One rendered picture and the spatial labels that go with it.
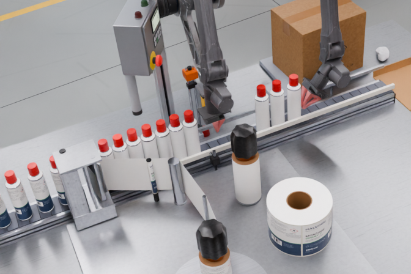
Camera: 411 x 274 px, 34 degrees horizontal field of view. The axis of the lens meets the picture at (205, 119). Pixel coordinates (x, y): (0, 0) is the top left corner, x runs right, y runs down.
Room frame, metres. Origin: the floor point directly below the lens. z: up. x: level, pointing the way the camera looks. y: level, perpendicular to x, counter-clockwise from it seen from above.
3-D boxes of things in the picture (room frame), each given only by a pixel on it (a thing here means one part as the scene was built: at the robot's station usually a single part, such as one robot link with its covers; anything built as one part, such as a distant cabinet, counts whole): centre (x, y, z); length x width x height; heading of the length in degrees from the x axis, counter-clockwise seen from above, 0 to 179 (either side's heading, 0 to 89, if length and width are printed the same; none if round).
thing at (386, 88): (1.90, -0.24, 0.91); 1.07 x 0.01 x 0.02; 109
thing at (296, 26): (2.35, -0.50, 0.99); 0.30 x 0.24 x 0.27; 112
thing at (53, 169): (1.69, 0.51, 0.98); 0.05 x 0.05 x 0.20
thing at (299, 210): (1.42, -0.25, 0.95); 0.20 x 0.20 x 0.14
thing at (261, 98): (1.93, -0.21, 0.98); 0.05 x 0.05 x 0.20
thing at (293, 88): (1.97, -0.34, 0.98); 0.05 x 0.05 x 0.20
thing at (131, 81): (1.89, 0.24, 1.18); 0.04 x 0.04 x 0.21
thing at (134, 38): (1.89, 0.18, 1.38); 0.17 x 0.10 x 0.19; 164
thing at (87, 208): (1.62, 0.42, 1.01); 0.14 x 0.13 x 0.26; 109
